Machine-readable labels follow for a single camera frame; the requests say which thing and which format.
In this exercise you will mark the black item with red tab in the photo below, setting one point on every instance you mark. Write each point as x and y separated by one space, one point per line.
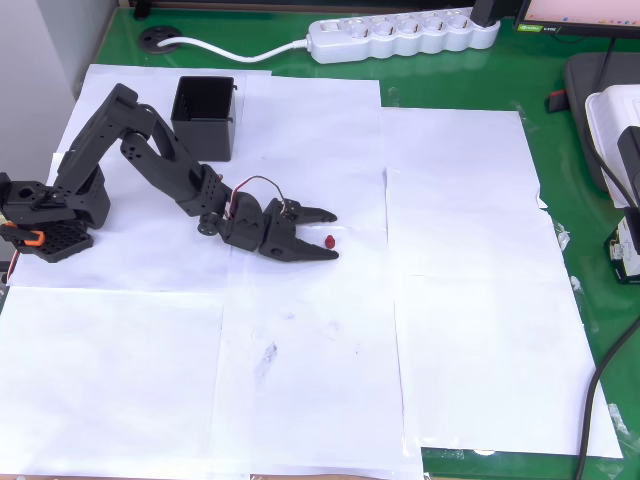
556 101

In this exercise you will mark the white foam container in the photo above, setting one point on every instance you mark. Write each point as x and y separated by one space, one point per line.
607 130

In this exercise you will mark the white power strip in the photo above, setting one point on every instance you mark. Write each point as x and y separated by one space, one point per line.
400 35

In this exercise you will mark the black orange table clamp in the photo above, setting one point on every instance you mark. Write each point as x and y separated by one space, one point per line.
25 236

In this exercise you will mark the white paper sheet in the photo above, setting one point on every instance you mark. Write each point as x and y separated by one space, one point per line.
150 72
100 375
450 140
475 235
310 375
150 270
310 150
500 375

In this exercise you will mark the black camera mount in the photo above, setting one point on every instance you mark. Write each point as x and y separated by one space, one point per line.
631 165

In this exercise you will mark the small red pawn piece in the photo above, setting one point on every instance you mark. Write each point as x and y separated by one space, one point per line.
330 242

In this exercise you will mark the black stand foot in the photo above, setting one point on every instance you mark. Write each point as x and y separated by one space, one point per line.
141 9

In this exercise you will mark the clear tape piece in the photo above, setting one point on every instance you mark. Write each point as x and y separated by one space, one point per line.
576 285
561 235
619 419

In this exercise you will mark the computer monitor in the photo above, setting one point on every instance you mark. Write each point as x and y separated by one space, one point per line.
575 15

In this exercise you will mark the black power adapter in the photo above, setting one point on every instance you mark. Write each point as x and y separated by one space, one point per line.
485 11

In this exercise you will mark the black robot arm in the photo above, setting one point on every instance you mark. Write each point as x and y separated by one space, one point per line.
170 170

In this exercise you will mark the black square container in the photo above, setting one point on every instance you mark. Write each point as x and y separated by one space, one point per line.
205 135

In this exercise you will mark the dark grey pad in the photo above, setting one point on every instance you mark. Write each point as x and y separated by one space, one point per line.
577 100

